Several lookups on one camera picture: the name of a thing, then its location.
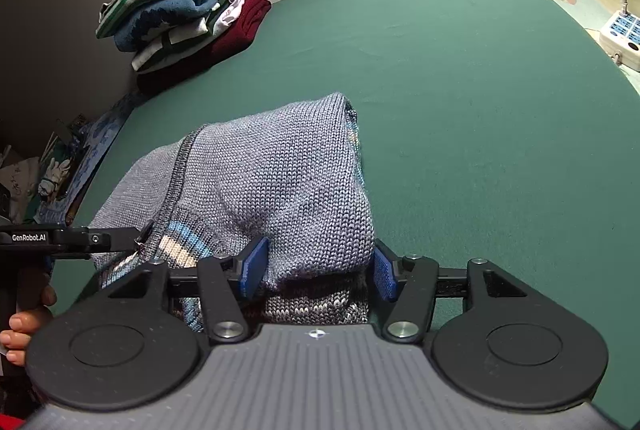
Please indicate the maroon knit sweater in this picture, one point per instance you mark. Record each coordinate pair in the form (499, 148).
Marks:
(240, 30)

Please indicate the pale lilac garment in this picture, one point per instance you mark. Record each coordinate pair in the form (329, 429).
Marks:
(235, 10)

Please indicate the blue white patterned towel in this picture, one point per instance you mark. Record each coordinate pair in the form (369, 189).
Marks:
(95, 145)

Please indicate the white gloves bundle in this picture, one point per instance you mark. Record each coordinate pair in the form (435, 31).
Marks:
(55, 175)

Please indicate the person's left hand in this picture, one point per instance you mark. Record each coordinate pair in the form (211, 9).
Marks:
(20, 335)

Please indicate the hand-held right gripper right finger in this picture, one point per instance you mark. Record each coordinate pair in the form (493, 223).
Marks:
(385, 275)

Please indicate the green table cloth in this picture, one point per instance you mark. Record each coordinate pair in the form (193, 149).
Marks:
(475, 110)

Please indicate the white and dark green garment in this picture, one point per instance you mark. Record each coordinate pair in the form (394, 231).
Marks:
(170, 43)

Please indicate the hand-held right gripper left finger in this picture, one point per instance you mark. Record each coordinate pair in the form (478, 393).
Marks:
(255, 267)

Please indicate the blue patterned knit sweater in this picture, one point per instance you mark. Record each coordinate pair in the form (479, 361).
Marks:
(170, 8)

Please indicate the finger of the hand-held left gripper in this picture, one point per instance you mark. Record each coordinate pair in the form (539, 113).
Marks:
(100, 238)

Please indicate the white power strip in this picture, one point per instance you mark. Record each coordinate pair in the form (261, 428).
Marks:
(622, 30)

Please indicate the mattress with pale printed sheet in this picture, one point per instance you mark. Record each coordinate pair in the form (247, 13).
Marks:
(580, 8)

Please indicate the person's red clothing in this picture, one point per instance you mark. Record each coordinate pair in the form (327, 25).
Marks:
(10, 424)

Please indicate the grey striped knit sweater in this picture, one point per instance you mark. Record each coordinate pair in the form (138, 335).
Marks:
(280, 180)

